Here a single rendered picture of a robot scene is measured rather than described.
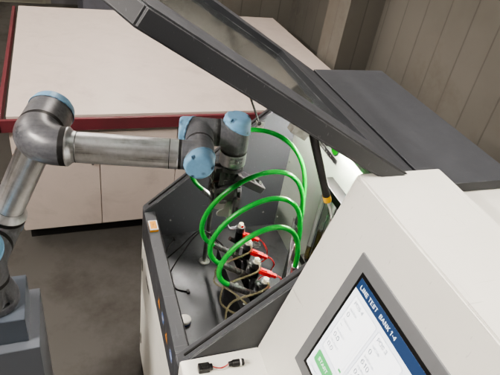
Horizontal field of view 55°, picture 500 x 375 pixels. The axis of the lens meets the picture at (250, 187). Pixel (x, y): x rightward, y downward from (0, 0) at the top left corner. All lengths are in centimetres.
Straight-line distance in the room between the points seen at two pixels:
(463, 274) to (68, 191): 238
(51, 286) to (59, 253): 26
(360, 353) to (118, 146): 70
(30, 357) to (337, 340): 96
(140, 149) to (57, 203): 184
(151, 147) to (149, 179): 177
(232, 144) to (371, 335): 61
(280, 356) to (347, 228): 40
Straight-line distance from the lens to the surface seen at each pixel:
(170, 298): 151
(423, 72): 342
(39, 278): 293
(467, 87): 314
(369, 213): 103
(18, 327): 159
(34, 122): 123
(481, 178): 134
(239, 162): 133
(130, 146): 117
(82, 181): 289
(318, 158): 102
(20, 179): 143
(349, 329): 106
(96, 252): 304
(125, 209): 304
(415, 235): 95
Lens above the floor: 209
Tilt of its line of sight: 35 degrees down
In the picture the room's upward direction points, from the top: 10 degrees clockwise
